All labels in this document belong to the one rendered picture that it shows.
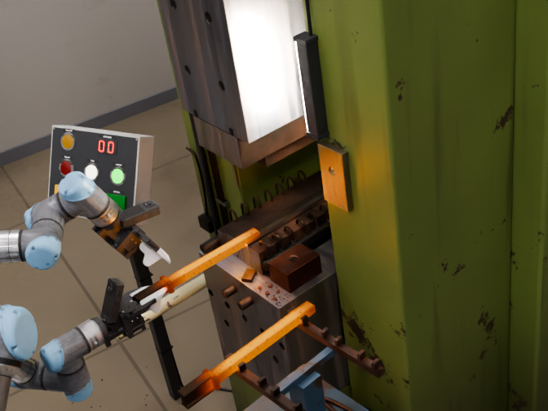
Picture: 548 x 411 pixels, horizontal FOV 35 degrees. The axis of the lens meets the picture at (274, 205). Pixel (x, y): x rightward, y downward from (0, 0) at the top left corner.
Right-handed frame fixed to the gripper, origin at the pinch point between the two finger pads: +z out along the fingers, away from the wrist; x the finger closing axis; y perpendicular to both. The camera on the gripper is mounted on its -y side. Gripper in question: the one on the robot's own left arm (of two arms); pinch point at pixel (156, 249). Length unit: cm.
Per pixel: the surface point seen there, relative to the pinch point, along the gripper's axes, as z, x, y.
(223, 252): 15.1, 5.0, -11.5
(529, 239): 50, 58, -68
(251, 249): 20.1, 7.9, -17.2
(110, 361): 103, -89, 42
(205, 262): 12.3, 5.0, -6.1
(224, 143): -10.1, 4.1, -31.8
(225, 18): -44, 14, -48
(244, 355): 7.3, 39.8, 6.7
